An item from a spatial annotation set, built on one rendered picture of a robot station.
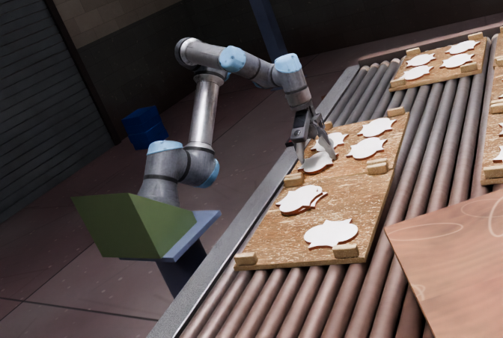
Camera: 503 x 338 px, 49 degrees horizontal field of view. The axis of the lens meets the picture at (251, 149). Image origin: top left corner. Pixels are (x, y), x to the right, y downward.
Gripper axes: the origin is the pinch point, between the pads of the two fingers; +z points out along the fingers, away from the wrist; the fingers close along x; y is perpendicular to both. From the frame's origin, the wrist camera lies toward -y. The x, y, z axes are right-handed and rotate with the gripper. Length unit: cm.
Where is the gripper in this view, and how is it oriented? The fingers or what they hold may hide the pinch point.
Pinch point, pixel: (317, 161)
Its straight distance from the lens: 179.9
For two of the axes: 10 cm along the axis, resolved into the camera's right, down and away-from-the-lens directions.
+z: 3.4, 8.9, 3.0
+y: 3.6, -4.2, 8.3
